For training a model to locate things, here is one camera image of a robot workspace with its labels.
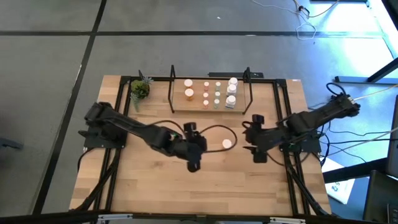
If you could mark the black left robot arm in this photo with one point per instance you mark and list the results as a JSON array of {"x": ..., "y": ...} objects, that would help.
[{"x": 130, "y": 127}]

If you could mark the black box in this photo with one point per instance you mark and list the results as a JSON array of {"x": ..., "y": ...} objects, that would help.
[{"x": 379, "y": 199}]

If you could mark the white paper sheet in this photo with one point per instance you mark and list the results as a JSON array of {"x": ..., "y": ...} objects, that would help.
[{"x": 340, "y": 191}]

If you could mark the black slanted beam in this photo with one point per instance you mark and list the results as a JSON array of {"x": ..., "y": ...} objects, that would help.
[{"x": 348, "y": 174}]

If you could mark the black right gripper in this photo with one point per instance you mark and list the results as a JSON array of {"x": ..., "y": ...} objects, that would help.
[{"x": 267, "y": 137}]

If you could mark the black rail with silver brackets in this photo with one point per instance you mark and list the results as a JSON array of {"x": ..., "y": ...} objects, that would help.
[{"x": 46, "y": 217}]

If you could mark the black aluminium table frame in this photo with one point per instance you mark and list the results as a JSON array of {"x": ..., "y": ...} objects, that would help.
[{"x": 126, "y": 80}]

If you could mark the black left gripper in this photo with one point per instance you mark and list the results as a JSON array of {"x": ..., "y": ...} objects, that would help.
[{"x": 186, "y": 147}]

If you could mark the grey panel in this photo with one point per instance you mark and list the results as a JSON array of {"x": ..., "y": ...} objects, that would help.
[{"x": 393, "y": 149}]

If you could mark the green potted succulent plant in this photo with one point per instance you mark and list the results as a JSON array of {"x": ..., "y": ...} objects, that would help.
[{"x": 140, "y": 89}]

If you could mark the black desk leg bar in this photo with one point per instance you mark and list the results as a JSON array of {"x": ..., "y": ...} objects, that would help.
[{"x": 351, "y": 79}]

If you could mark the black flat bar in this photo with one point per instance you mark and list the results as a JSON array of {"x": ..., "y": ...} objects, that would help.
[{"x": 224, "y": 75}]

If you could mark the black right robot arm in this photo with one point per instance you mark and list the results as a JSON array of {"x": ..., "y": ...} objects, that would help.
[{"x": 317, "y": 116}]

